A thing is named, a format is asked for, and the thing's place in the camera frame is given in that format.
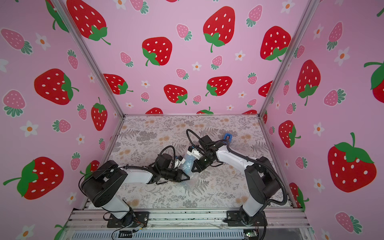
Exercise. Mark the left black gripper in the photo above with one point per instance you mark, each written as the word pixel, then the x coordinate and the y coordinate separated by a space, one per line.
pixel 179 173

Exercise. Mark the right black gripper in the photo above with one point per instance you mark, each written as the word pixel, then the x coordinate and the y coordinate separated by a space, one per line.
pixel 199 165

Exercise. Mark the blue plastic wine glass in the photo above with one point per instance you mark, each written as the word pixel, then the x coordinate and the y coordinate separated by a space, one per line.
pixel 188 164

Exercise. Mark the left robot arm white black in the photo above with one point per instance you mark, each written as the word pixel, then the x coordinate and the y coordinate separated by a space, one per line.
pixel 102 185

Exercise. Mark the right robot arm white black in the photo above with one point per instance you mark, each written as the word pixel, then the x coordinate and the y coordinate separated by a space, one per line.
pixel 264 184

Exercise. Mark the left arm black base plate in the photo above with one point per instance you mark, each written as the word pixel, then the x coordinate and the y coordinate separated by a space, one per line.
pixel 130 220

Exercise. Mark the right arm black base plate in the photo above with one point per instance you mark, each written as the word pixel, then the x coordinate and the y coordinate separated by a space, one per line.
pixel 241 219

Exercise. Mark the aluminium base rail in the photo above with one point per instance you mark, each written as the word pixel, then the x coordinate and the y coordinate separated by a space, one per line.
pixel 283 223

